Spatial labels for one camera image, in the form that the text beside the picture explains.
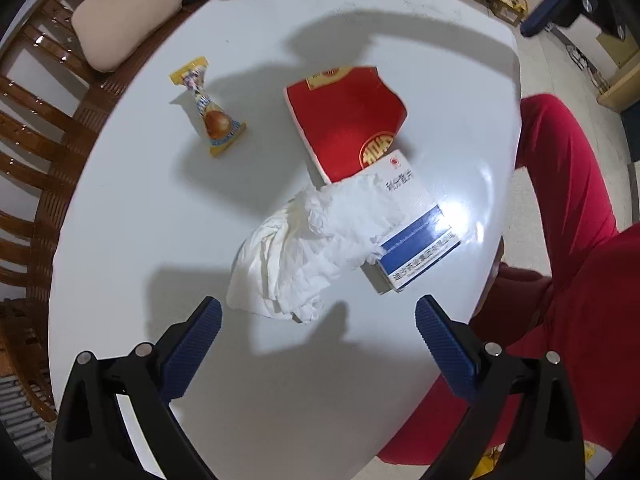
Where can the red paper packet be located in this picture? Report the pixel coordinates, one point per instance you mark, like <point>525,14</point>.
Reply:
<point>345,125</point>

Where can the grey radiator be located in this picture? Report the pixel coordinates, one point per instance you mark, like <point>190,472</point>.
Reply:
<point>20,410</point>

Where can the white top wooden table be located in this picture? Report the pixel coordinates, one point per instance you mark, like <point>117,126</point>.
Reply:
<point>150,220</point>

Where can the brown wooden sofa bench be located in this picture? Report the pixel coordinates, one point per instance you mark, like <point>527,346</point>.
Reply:
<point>30,155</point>

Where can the person in red clothes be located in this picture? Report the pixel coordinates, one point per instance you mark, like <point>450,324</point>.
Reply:
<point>575,285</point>

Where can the white tissue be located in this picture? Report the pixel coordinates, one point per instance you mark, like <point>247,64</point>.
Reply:
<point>295,250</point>

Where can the beige cushion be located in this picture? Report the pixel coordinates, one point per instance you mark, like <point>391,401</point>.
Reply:
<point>125,15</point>

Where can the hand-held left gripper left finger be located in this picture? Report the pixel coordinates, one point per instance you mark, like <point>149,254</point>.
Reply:
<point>192,345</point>

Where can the yellow snack wrapper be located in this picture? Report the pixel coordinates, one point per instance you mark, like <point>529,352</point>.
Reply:
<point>215,120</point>

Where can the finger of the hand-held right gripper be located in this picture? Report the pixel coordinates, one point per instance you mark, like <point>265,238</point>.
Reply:
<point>547,7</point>

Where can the white box with blue stripe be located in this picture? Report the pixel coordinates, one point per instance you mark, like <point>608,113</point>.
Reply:
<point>415,240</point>

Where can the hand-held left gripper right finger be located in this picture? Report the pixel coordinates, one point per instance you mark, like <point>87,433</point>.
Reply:
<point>445,345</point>

